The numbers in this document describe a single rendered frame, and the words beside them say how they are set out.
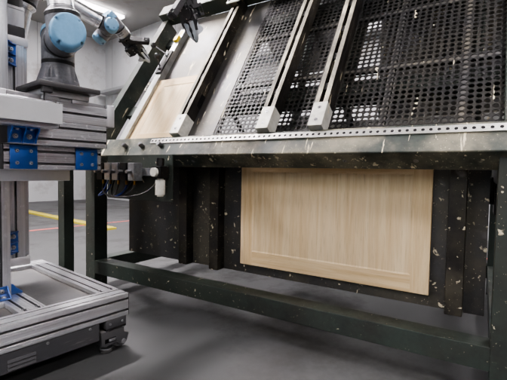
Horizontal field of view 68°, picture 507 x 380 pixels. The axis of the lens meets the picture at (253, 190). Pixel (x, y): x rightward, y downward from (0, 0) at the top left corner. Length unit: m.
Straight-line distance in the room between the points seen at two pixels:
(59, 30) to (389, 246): 1.48
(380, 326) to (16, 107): 1.44
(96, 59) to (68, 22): 8.86
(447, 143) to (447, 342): 0.67
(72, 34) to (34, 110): 0.30
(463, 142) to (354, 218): 0.56
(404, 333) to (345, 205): 0.56
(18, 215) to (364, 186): 1.44
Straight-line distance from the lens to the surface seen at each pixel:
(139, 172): 1.97
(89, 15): 2.28
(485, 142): 1.39
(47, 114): 1.44
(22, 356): 1.54
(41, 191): 9.49
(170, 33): 3.04
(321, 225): 1.75
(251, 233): 1.92
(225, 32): 2.41
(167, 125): 2.16
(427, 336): 1.51
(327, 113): 1.61
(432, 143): 1.40
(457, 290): 1.63
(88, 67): 10.23
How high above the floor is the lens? 0.73
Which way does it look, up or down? 3 degrees down
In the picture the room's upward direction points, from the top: 1 degrees clockwise
